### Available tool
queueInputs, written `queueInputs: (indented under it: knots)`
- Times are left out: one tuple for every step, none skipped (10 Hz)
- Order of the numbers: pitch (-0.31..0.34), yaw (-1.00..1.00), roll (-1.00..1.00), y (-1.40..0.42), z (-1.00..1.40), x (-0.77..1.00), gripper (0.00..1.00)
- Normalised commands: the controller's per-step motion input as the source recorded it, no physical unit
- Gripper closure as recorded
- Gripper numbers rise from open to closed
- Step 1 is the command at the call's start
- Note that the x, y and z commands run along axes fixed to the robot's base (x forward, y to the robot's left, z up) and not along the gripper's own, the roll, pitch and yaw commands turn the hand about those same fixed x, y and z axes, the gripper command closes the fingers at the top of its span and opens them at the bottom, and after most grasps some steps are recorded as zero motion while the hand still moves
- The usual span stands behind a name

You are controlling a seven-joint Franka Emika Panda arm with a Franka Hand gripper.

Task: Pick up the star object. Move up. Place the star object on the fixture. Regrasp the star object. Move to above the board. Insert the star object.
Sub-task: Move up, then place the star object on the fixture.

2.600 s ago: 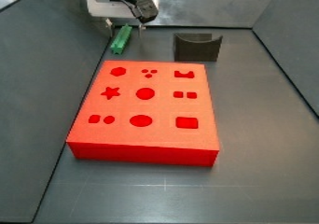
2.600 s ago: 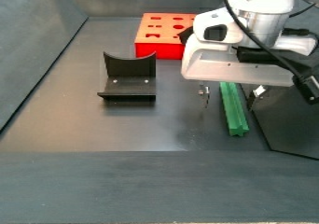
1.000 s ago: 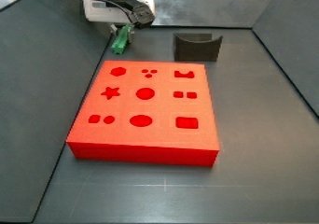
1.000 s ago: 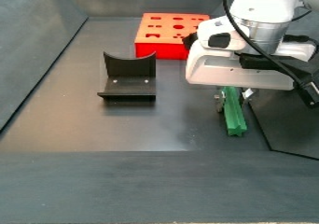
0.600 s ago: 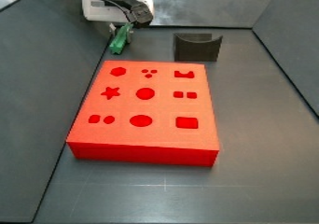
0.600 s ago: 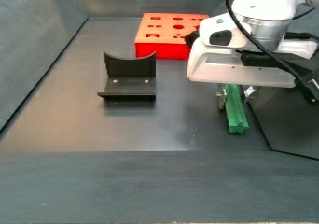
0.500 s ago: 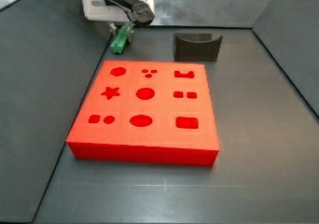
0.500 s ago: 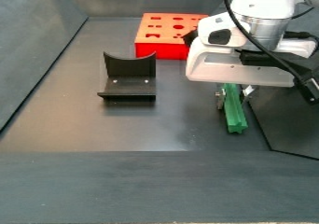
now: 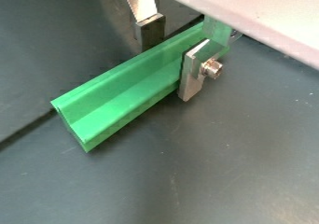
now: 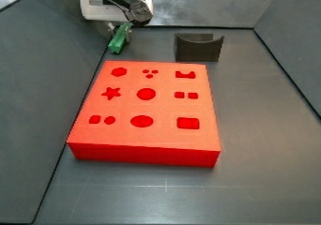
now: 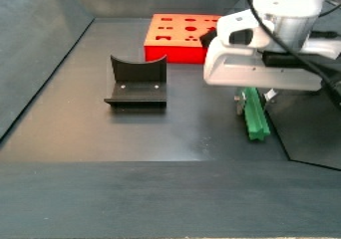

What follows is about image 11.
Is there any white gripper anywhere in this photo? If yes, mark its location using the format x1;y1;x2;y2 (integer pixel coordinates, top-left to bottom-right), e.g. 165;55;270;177
202;8;341;117

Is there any green star-shaped bar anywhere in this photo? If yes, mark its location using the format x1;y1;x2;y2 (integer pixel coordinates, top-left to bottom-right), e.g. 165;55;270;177
240;88;270;140

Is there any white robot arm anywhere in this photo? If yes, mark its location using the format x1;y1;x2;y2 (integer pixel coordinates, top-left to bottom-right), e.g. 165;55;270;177
203;0;341;109

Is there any black curved fixture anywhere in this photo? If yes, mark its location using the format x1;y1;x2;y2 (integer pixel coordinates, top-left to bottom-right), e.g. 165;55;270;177
104;57;167;108

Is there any red shape-hole insertion block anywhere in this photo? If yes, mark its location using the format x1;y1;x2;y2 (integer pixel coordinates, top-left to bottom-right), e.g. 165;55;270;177
144;14;219;64

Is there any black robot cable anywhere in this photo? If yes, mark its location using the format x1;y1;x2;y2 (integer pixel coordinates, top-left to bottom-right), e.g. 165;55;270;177
244;0;341;100

